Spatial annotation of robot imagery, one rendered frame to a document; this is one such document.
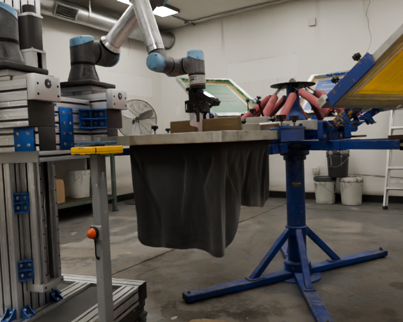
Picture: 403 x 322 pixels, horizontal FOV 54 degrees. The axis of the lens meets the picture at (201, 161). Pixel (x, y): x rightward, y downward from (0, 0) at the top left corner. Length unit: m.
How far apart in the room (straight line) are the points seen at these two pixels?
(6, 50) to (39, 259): 0.88
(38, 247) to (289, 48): 5.22
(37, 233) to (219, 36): 5.63
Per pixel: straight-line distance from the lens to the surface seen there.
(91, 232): 1.45
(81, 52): 2.04
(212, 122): 1.72
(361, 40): 6.13
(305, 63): 6.29
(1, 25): 1.67
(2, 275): 1.98
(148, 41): 1.77
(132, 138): 1.57
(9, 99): 1.57
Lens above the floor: 0.96
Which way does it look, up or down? 3 degrees down
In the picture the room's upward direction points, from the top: 2 degrees counter-clockwise
